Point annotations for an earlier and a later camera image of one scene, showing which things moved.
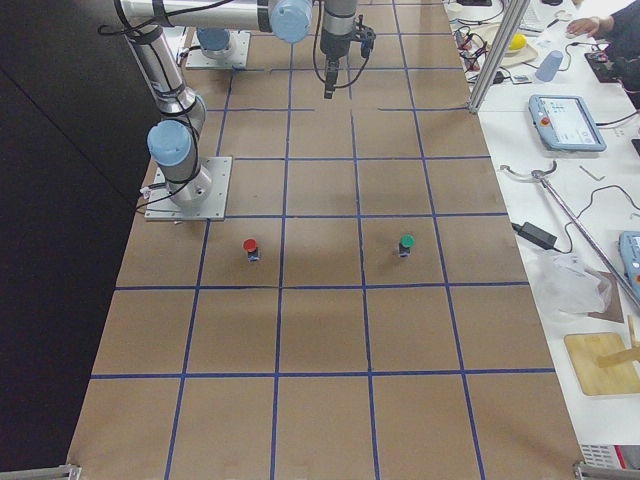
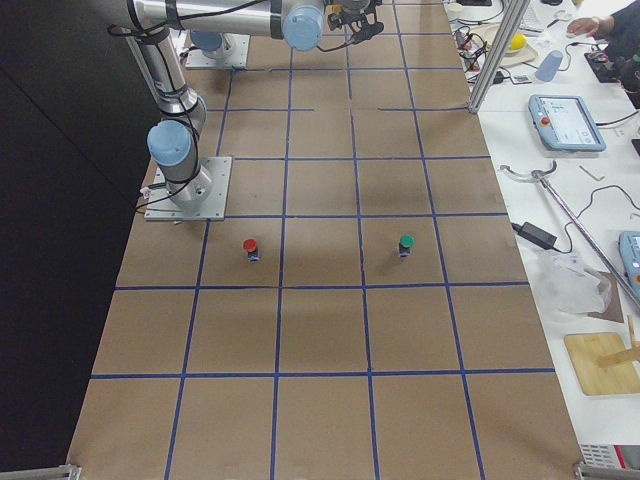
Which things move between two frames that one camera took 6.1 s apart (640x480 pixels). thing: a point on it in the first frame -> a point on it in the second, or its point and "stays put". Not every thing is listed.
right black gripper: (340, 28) -> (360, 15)
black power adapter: (536, 235) stays put
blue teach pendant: (564, 123) stays put
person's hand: (591, 27) stays put
